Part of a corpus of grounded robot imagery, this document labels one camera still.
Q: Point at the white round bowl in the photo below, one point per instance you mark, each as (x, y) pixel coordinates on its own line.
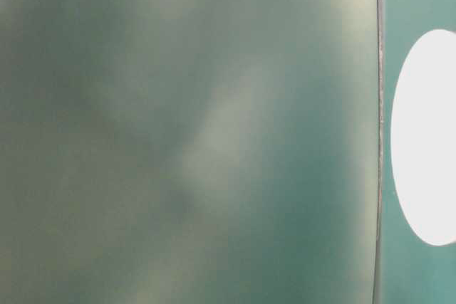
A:
(422, 137)

